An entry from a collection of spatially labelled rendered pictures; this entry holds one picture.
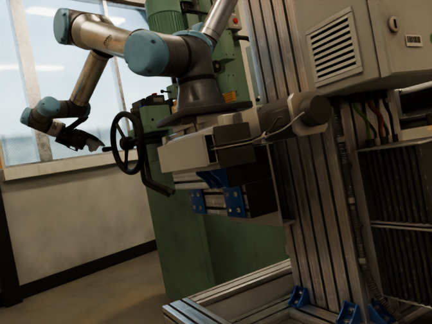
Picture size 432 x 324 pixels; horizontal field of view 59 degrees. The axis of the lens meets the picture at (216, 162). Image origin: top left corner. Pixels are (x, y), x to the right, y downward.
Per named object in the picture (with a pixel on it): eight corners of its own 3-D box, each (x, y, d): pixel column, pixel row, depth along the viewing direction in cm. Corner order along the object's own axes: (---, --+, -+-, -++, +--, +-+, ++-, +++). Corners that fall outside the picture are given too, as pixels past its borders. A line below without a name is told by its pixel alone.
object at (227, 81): (217, 99, 195) (213, 76, 195) (227, 99, 200) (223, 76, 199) (229, 95, 188) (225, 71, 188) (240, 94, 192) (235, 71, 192)
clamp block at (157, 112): (132, 131, 182) (128, 112, 182) (156, 128, 191) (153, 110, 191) (148, 125, 171) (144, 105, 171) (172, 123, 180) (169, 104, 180)
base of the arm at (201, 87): (235, 103, 113) (229, 71, 112) (189, 108, 105) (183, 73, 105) (211, 113, 126) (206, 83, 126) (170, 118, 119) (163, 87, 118)
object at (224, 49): (213, 63, 196) (207, 34, 196) (225, 63, 202) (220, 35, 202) (224, 58, 190) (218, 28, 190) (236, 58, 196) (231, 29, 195)
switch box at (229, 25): (221, 32, 202) (216, 2, 202) (234, 33, 209) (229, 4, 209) (229, 27, 198) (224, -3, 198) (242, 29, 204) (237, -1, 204)
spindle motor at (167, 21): (148, 65, 194) (137, 5, 194) (177, 65, 206) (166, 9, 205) (168, 54, 181) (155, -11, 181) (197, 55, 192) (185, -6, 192)
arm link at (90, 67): (121, 11, 142) (78, 105, 170) (94, 6, 134) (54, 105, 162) (135, 31, 138) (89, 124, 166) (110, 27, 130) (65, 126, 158)
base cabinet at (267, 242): (164, 297, 201) (139, 164, 200) (242, 261, 239) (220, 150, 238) (220, 313, 167) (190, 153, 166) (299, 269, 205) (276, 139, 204)
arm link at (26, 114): (23, 117, 150) (16, 126, 156) (51, 128, 157) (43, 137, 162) (29, 101, 154) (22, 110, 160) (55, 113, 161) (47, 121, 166)
